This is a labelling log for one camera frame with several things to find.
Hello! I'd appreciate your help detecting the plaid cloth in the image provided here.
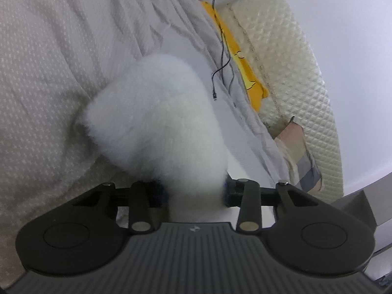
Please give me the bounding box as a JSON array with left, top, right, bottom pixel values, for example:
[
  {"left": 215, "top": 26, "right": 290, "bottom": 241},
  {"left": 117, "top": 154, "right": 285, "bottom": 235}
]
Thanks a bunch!
[{"left": 272, "top": 116, "right": 324, "bottom": 192}]

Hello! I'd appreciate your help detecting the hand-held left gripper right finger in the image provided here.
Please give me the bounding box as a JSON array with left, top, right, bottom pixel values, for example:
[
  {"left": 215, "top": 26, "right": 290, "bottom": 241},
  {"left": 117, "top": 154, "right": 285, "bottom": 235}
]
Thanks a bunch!
[{"left": 223, "top": 177, "right": 323, "bottom": 233}]

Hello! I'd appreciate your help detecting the white and blue fluffy sweater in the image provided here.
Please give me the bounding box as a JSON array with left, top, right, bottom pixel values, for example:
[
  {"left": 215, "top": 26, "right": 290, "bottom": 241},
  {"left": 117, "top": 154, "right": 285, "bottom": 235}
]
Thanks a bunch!
[{"left": 82, "top": 53, "right": 243, "bottom": 223}]

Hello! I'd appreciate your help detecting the yellow sheet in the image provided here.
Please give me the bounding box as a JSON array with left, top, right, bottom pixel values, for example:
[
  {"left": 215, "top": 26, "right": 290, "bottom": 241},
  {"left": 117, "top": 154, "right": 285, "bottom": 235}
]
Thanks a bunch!
[{"left": 200, "top": 0, "right": 270, "bottom": 112}]

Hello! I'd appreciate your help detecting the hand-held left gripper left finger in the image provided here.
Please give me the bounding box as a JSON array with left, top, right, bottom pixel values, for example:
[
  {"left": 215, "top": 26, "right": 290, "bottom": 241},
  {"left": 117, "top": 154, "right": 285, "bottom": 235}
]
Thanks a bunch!
[{"left": 71, "top": 181, "right": 168, "bottom": 234}]

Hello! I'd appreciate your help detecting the beige dotted bed cover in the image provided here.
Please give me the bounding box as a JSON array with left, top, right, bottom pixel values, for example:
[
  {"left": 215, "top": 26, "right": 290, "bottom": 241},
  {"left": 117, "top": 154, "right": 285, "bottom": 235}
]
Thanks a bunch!
[{"left": 0, "top": 0, "right": 172, "bottom": 253}]

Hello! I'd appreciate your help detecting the grey furniture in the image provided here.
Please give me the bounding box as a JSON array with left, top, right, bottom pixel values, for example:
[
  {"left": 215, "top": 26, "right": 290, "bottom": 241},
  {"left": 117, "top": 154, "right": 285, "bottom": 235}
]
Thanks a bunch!
[{"left": 332, "top": 189, "right": 379, "bottom": 252}]

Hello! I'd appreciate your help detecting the grey bed sheet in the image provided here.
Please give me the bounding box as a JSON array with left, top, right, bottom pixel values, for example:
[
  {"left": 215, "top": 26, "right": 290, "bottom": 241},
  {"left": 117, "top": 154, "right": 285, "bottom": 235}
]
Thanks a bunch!
[{"left": 143, "top": 0, "right": 289, "bottom": 191}]

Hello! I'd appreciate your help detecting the black charging cable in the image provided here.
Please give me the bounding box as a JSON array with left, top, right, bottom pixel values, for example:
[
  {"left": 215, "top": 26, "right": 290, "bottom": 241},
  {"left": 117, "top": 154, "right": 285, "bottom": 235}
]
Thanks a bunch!
[{"left": 211, "top": 0, "right": 243, "bottom": 102}]

